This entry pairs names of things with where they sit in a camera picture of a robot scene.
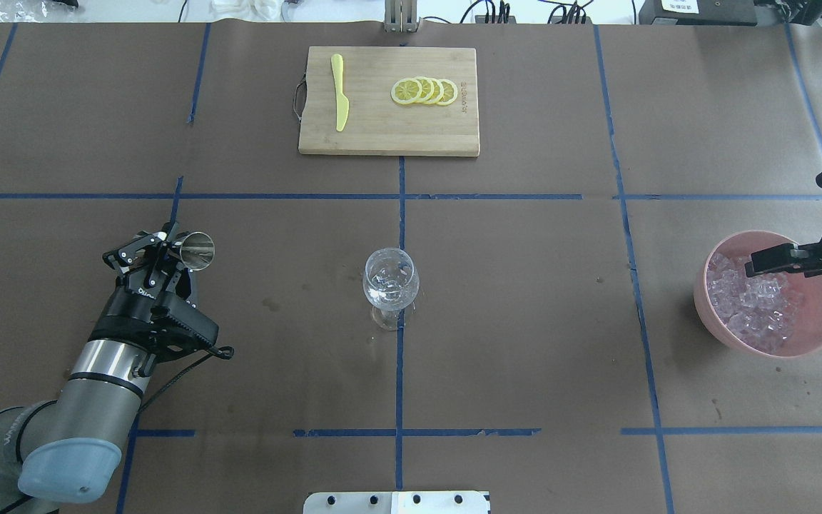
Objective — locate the yellow plastic knife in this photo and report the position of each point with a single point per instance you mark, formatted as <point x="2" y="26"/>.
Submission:
<point x="342" y="102"/>

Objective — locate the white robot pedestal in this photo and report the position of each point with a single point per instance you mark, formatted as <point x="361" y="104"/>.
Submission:
<point x="422" y="501"/>

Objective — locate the bamboo cutting board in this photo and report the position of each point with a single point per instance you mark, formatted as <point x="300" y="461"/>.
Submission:
<point x="377" y="126"/>

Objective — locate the pink ice bowl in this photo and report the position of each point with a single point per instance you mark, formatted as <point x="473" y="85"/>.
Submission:
<point x="808" y="329"/>

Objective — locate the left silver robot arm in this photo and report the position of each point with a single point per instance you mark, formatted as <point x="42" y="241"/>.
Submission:
<point x="65" y="451"/>

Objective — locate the ice cubes pile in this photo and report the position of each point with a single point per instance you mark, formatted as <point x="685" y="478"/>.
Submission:
<point x="761" y="311"/>

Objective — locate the steel jigger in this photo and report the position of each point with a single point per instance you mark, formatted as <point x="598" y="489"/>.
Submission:
<point x="194" y="249"/>

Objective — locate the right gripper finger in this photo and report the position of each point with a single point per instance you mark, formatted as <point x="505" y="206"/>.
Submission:
<point x="785" y="258"/>

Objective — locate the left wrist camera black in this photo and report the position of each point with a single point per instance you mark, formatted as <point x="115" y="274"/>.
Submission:
<point x="179" y="329"/>

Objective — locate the clear wine glass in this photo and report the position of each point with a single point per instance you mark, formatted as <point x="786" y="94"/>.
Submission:
<point x="391" y="283"/>

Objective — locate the black box device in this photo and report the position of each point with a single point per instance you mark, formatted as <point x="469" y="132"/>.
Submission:
<point x="698" y="13"/>

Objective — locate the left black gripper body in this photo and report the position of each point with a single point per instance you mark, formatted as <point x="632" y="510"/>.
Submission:
<point x="131" y="303"/>

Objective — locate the aluminium frame post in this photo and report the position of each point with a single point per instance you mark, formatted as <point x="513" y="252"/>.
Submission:
<point x="401" y="16"/>

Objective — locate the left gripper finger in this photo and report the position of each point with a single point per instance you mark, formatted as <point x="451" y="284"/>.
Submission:
<point x="165" y="270"/>
<point x="122" y="259"/>

